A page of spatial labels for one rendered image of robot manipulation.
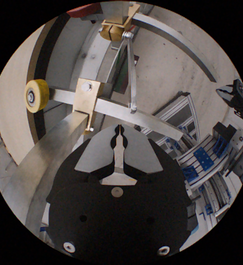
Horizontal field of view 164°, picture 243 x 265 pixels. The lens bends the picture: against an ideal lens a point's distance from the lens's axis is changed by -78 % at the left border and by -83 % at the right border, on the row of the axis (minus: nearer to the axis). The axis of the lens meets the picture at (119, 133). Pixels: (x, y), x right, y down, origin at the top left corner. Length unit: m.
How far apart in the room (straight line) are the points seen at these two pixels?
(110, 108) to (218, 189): 0.81
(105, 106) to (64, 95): 0.10
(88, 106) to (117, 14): 0.20
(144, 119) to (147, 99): 0.90
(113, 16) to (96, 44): 0.30
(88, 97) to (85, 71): 0.29
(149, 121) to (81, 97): 0.16
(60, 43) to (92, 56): 0.17
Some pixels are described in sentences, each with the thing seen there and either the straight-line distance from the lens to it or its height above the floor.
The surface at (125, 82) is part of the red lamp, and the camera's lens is 0.33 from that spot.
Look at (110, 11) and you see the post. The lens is 0.20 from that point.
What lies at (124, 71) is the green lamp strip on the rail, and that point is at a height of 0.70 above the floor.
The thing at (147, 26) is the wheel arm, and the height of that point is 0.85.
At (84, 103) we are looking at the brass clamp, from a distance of 0.19.
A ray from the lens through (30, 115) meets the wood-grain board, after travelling 0.31.
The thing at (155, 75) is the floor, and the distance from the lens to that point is 1.12.
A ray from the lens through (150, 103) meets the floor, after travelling 1.12.
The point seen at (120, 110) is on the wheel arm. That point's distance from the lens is 0.19.
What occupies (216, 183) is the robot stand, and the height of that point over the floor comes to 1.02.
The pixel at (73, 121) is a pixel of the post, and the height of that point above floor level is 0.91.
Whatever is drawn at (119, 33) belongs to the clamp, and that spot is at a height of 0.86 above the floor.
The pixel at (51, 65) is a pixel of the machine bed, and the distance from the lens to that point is 0.37.
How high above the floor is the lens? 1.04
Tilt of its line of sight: 58 degrees down
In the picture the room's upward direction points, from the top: 179 degrees counter-clockwise
